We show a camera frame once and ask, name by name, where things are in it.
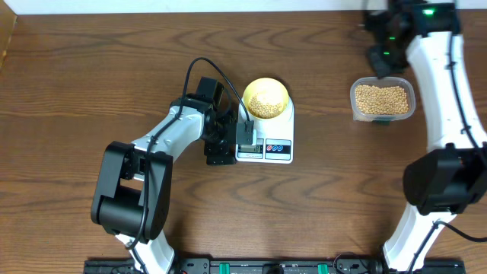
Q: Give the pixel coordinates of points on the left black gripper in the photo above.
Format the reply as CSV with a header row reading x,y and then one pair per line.
x,y
214,152

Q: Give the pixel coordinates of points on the clear plastic container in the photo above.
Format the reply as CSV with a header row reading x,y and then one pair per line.
x,y
382,83

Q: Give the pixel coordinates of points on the white digital kitchen scale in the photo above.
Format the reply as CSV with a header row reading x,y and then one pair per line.
x,y
273,139

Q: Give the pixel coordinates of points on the soybeans in yellow bowl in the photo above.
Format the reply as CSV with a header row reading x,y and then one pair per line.
x,y
266,105

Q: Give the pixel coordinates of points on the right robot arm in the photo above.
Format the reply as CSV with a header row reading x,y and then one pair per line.
x,y
428,38

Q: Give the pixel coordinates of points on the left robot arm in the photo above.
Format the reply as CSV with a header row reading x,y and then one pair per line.
x,y
132,194

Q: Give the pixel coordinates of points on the soybeans pile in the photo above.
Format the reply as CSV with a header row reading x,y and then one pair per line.
x,y
381,101

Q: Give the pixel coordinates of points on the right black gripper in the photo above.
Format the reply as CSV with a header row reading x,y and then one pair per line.
x,y
381,68

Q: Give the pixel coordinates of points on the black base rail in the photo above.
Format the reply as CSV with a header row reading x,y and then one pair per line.
x,y
337,266

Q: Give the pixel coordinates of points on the yellow bowl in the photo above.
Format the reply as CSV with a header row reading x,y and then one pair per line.
x,y
266,85

